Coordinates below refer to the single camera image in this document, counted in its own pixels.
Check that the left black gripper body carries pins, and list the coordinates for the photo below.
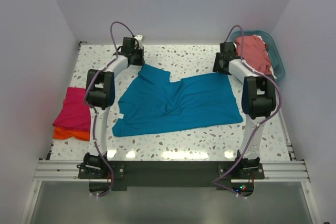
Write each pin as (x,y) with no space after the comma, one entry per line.
(138,56)

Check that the blue t shirt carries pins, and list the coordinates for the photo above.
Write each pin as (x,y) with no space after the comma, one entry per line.
(153,104)

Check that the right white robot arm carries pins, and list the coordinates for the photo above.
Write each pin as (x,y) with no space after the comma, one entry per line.
(258,101)

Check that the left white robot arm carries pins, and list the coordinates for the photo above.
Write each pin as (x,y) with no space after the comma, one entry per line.
(100,96)

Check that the salmon pink t shirt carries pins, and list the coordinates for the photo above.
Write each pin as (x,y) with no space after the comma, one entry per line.
(254,53)

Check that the teal plastic basket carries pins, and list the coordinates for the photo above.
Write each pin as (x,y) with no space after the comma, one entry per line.
(271,48)

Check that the white cloth in basket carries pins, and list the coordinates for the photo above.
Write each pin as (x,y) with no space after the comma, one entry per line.
(273,73)

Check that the folded orange t shirt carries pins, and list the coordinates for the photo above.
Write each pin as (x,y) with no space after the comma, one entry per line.
(62,134)

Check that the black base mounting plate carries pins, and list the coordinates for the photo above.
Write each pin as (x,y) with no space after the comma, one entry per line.
(121,175)

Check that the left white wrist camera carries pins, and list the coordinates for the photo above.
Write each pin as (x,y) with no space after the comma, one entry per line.
(138,41)

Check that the aluminium frame rail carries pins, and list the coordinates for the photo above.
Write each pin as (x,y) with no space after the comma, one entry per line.
(275,171)

